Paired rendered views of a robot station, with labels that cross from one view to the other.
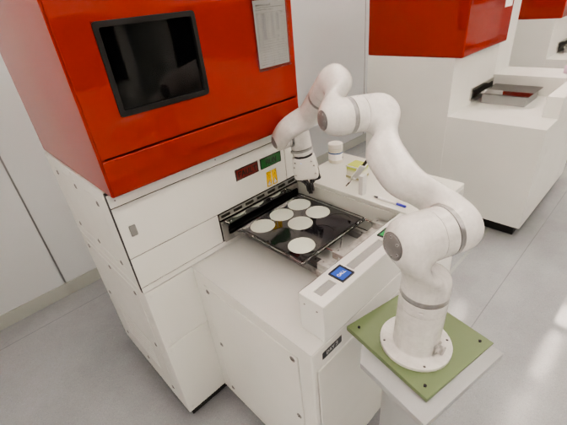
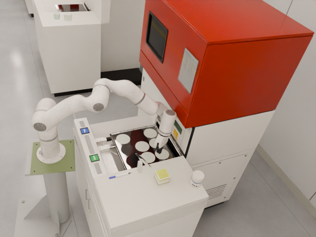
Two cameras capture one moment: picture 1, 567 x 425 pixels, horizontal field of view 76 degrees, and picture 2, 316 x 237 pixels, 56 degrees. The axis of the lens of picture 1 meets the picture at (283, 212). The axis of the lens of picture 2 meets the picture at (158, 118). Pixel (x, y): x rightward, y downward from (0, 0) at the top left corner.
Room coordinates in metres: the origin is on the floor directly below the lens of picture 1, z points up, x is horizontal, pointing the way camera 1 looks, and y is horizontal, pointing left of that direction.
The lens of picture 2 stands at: (1.59, -1.49, 2.46)
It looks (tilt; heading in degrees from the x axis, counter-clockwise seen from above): 41 degrees down; 101
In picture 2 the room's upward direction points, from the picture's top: 10 degrees clockwise
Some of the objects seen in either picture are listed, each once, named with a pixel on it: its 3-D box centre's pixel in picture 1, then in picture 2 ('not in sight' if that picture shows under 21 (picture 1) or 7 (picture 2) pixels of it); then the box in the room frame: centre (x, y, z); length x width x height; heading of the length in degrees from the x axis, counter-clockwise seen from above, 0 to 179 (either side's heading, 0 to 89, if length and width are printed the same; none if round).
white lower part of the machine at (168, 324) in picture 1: (206, 280); (185, 154); (1.54, 0.46, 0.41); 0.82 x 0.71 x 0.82; 131
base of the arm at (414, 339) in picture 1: (419, 318); (49, 144); (0.67, -0.33, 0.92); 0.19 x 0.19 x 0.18
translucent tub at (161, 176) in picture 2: (357, 170); (161, 177); (1.46, -0.34, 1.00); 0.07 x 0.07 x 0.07; 42
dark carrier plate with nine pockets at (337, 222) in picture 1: (299, 223); (142, 146); (1.24, -0.06, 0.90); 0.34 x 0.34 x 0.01; 41
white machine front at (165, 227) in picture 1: (224, 200); (161, 111); (1.28, 0.23, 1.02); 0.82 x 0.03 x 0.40; 131
